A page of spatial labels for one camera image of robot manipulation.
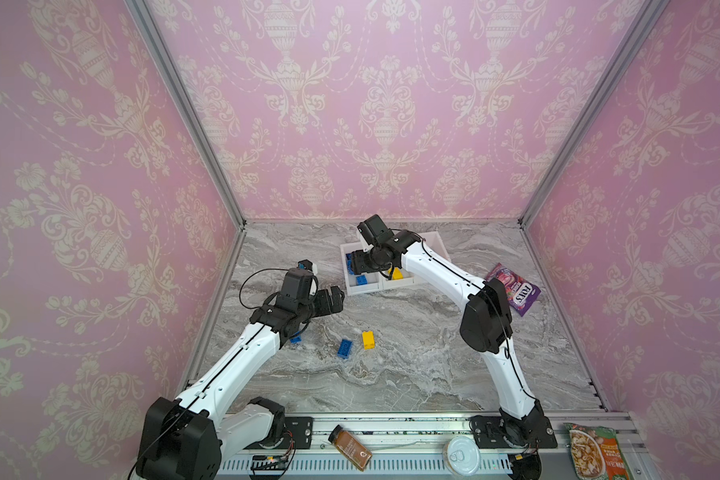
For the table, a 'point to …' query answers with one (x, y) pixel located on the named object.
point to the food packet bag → (596, 453)
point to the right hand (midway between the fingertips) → (360, 264)
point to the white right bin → (435, 243)
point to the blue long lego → (344, 349)
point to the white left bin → (374, 280)
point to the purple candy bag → (521, 294)
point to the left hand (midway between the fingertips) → (332, 298)
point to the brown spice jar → (354, 451)
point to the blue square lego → (361, 280)
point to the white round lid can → (462, 456)
